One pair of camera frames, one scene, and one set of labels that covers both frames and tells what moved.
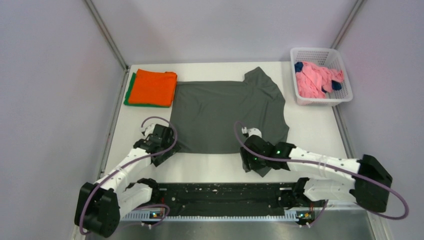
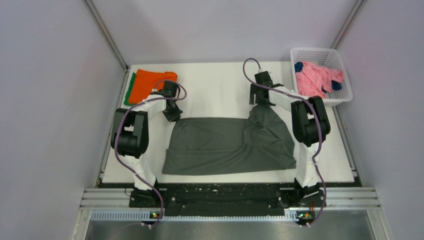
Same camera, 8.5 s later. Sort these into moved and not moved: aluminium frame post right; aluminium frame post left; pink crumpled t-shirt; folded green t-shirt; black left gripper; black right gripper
Moved: black left gripper; black right gripper
Not moved: pink crumpled t-shirt; aluminium frame post right; aluminium frame post left; folded green t-shirt
